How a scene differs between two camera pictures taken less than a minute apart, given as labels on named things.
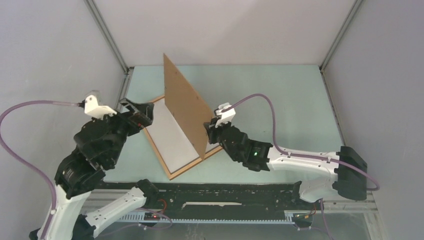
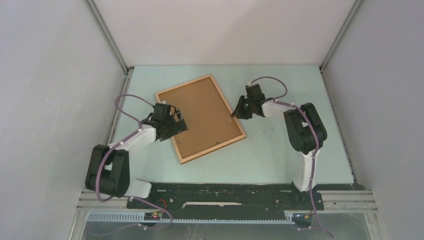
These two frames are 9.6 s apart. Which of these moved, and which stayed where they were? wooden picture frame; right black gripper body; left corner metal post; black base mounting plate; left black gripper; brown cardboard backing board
Moved: brown cardboard backing board; left black gripper; right black gripper body; wooden picture frame
Stayed: black base mounting plate; left corner metal post
